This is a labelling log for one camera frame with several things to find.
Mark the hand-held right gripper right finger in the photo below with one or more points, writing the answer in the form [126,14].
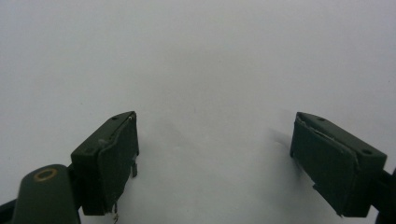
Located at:
[336,168]

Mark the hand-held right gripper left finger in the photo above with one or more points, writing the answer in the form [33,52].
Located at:
[102,168]

